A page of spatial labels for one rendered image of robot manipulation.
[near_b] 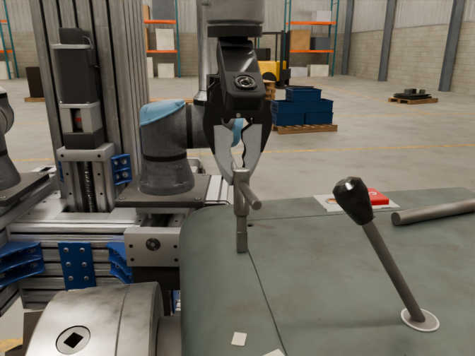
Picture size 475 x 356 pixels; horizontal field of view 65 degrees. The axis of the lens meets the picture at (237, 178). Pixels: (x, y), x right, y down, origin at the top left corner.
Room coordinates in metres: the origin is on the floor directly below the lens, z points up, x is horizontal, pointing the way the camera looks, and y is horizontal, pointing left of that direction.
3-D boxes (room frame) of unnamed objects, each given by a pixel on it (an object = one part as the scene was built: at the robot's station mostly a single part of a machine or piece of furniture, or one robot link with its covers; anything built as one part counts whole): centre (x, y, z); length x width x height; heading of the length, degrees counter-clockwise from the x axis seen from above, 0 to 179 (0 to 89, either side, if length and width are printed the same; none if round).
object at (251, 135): (0.53, -0.02, 1.38); 0.06 x 0.03 x 0.09; 9
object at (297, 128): (7.46, -1.26, 0.39); 1.20 x 0.80 x 0.79; 105
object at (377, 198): (0.65, -0.24, 1.26); 0.06 x 0.06 x 0.02; 9
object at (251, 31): (0.53, 0.00, 1.49); 0.09 x 0.08 x 0.12; 9
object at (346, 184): (0.34, -0.11, 1.38); 0.04 x 0.03 x 0.05; 99
